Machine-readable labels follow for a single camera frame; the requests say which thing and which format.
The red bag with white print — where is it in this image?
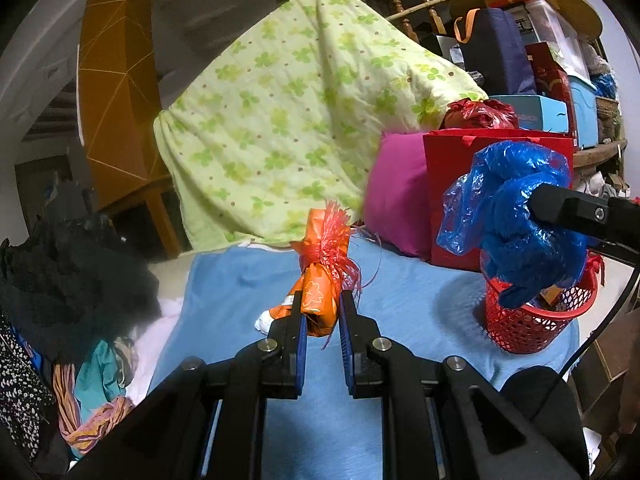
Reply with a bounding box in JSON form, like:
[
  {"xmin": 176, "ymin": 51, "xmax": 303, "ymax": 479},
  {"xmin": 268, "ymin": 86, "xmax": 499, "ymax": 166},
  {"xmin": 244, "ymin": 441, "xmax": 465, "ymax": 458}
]
[{"xmin": 422, "ymin": 129, "xmax": 576, "ymax": 273}]

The black cable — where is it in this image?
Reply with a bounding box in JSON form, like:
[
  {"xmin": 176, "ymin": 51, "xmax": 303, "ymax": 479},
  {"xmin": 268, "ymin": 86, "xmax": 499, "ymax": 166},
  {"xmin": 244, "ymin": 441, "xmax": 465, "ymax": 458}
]
[{"xmin": 557, "ymin": 255, "xmax": 640, "ymax": 378}]

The clear plastic storage box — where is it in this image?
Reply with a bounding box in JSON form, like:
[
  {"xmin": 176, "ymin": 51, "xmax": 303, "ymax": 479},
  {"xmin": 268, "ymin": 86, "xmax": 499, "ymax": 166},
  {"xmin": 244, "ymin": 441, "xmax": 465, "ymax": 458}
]
[{"xmin": 520, "ymin": 0, "xmax": 591, "ymax": 81}]

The navy bag with orange handles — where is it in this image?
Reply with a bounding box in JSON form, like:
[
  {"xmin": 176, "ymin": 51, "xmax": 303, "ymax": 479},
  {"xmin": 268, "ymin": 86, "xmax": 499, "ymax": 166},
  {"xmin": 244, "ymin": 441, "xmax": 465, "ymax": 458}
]
[{"xmin": 454, "ymin": 7, "xmax": 538, "ymax": 96}]

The pile of black clothes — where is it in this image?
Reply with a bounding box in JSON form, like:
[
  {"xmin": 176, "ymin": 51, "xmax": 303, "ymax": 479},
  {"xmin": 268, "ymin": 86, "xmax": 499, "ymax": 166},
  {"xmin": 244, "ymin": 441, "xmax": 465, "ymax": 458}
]
[{"xmin": 0, "ymin": 210, "xmax": 163, "ymax": 356}]

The blue plastic bag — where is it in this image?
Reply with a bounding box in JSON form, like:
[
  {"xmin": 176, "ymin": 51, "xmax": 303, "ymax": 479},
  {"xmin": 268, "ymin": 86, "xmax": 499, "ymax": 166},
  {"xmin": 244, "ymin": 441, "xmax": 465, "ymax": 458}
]
[{"xmin": 436, "ymin": 140, "xmax": 588, "ymax": 311}]

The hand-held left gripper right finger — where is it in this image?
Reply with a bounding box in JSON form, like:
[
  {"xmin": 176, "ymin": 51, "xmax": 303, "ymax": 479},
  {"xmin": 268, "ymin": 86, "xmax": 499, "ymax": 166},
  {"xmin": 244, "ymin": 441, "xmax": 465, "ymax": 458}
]
[{"xmin": 339, "ymin": 290, "xmax": 588, "ymax": 480}]

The wooden cabinet with glass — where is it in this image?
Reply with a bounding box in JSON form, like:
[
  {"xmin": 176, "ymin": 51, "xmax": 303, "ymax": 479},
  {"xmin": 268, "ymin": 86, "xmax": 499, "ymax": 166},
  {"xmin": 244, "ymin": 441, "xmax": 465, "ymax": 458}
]
[{"xmin": 100, "ymin": 177, "xmax": 193, "ymax": 261}]

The orange wooden cabinet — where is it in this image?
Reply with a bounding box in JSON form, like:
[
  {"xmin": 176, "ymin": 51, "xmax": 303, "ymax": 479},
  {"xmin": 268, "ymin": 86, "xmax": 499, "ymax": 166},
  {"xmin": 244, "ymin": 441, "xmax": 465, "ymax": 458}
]
[{"xmin": 77, "ymin": 0, "xmax": 173, "ymax": 208}]

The pale blue storage bin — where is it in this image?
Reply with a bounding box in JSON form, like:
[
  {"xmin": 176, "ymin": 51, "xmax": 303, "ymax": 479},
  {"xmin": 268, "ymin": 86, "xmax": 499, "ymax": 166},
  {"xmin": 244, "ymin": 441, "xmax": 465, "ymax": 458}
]
[{"xmin": 567, "ymin": 77, "xmax": 601, "ymax": 148}]

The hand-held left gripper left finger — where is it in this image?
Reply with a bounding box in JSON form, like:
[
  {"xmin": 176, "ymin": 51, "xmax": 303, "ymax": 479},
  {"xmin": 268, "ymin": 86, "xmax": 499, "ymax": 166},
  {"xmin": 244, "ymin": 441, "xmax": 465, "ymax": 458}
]
[{"xmin": 65, "ymin": 290, "xmax": 308, "ymax": 480}]

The crumpled red plastic bag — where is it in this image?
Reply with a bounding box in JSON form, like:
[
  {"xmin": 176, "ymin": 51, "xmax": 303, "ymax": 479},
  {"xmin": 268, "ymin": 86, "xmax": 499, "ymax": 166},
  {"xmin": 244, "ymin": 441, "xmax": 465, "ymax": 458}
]
[{"xmin": 442, "ymin": 98, "xmax": 521, "ymax": 131}]

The red plastic mesh basket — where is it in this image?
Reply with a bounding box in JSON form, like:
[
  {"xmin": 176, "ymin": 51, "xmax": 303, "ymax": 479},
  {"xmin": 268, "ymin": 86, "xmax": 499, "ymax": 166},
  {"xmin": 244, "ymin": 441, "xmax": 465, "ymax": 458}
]
[{"xmin": 482, "ymin": 252, "xmax": 603, "ymax": 356}]

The round wooden board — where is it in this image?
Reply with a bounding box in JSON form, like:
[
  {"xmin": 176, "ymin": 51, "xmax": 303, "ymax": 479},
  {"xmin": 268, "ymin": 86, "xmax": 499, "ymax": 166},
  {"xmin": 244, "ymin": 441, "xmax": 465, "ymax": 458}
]
[{"xmin": 449, "ymin": 0, "xmax": 603, "ymax": 38}]

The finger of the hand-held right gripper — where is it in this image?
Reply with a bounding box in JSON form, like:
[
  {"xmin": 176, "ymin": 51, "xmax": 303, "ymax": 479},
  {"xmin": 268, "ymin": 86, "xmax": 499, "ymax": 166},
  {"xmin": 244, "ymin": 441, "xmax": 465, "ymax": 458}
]
[
  {"xmin": 592, "ymin": 241, "xmax": 640, "ymax": 263},
  {"xmin": 529, "ymin": 183, "xmax": 640, "ymax": 249}
]

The teal cloth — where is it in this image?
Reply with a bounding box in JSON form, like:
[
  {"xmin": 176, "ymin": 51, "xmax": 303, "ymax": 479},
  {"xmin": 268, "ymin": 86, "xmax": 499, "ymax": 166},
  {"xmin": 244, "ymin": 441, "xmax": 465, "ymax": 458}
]
[{"xmin": 75, "ymin": 339, "xmax": 138, "ymax": 411}]

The dark red box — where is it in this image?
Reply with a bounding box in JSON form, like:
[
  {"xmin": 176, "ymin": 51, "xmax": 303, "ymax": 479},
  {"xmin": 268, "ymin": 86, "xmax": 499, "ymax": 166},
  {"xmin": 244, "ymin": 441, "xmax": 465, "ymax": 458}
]
[{"xmin": 525, "ymin": 42, "xmax": 576, "ymax": 136}]

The green clover print quilt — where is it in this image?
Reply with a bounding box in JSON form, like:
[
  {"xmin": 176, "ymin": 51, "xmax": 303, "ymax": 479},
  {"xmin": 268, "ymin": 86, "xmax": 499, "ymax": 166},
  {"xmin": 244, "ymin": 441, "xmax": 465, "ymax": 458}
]
[{"xmin": 152, "ymin": 0, "xmax": 488, "ymax": 253}]

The orange striped scarf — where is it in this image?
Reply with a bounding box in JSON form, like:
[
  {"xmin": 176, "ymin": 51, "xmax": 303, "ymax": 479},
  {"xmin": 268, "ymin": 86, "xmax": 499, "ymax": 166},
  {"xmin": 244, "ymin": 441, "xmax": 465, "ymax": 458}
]
[{"xmin": 54, "ymin": 360, "xmax": 138, "ymax": 453}]

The packet with red ribbon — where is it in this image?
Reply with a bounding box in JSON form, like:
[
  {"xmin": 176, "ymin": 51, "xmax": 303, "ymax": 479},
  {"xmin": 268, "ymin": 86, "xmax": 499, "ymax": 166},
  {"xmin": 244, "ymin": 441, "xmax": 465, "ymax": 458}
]
[{"xmin": 290, "ymin": 200, "xmax": 383, "ymax": 351}]

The black floral print cloth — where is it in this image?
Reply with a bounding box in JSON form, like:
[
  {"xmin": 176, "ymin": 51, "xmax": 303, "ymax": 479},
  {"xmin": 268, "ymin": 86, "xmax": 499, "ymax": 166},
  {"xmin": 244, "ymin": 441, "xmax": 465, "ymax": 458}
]
[{"xmin": 0, "ymin": 310, "xmax": 56, "ymax": 466}]

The blue blanket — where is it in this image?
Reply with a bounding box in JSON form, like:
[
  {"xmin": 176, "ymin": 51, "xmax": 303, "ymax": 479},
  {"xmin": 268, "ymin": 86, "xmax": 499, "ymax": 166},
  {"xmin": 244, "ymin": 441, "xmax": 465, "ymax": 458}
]
[{"xmin": 145, "ymin": 240, "xmax": 581, "ymax": 480}]

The light blue box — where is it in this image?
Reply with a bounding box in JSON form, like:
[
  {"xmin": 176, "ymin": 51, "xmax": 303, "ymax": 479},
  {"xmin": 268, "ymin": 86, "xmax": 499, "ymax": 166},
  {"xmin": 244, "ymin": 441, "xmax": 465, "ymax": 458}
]
[{"xmin": 487, "ymin": 94, "xmax": 573, "ymax": 133}]

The magenta pillow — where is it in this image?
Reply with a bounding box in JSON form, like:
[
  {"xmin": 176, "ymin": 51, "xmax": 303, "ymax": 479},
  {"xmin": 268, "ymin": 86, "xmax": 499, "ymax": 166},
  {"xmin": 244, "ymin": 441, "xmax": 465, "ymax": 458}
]
[{"xmin": 363, "ymin": 131, "xmax": 433, "ymax": 261}]

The white bed sheet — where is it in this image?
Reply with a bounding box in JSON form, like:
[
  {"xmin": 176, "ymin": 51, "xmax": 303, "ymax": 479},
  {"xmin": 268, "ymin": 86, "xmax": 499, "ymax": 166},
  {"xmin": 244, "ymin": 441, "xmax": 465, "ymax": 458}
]
[{"xmin": 122, "ymin": 255, "xmax": 196, "ymax": 391}]

